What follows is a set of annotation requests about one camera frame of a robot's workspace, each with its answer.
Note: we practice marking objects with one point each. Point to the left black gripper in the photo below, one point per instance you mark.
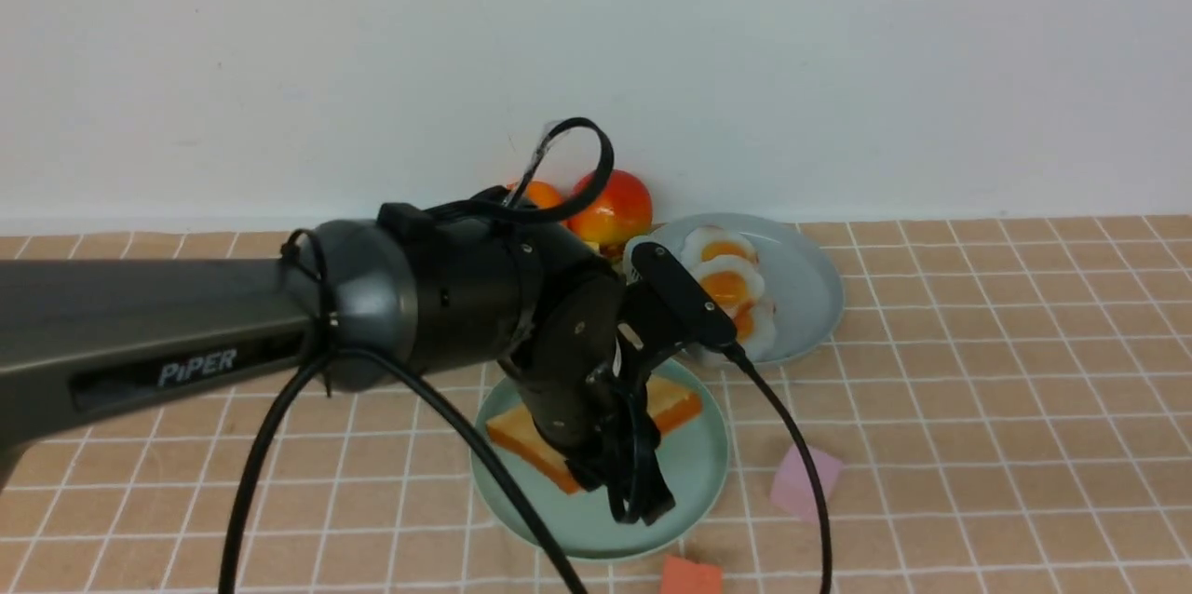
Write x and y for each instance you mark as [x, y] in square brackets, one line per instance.
[582, 375]

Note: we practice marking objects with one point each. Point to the toast slice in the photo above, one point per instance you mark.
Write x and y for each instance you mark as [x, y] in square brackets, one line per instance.
[669, 404]

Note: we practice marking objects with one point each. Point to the fried egg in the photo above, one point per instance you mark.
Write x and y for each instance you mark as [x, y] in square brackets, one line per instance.
[755, 322]
[732, 282]
[707, 242]

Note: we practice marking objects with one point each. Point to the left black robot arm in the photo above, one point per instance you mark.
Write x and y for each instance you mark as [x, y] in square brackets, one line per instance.
[424, 291]

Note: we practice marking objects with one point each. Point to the red-orange cube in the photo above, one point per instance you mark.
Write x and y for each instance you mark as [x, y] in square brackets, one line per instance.
[682, 576]

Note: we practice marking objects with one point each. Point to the pink cube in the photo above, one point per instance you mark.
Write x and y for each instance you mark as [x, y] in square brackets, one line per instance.
[791, 490]

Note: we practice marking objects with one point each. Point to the grey-blue plate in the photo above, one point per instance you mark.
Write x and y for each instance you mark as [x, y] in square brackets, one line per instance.
[798, 276]

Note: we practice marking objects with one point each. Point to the red apple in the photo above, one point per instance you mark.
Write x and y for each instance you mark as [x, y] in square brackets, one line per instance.
[623, 211]

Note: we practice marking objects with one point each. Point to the orange fruit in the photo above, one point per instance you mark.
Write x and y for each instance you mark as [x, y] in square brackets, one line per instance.
[536, 195]

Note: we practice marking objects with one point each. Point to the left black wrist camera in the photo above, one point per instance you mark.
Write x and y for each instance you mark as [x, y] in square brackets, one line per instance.
[669, 311]

